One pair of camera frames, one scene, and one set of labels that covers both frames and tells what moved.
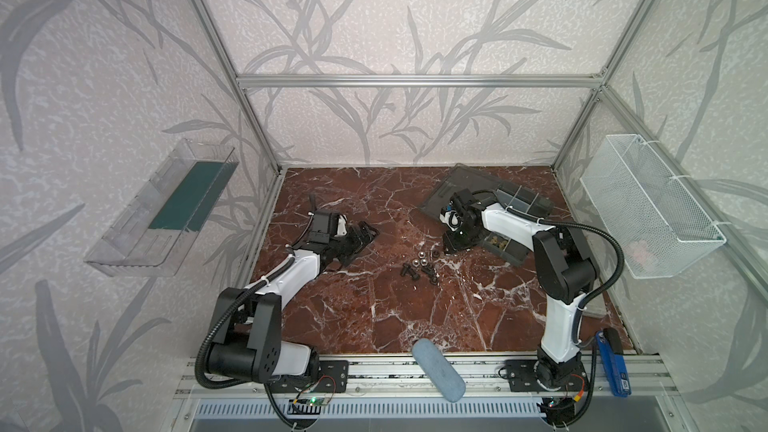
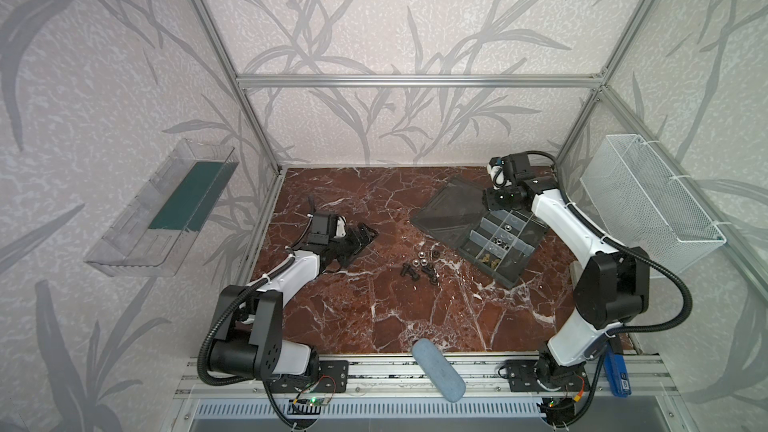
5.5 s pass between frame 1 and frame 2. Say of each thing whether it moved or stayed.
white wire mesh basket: stayed
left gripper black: stayed
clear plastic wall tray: stayed
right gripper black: moved
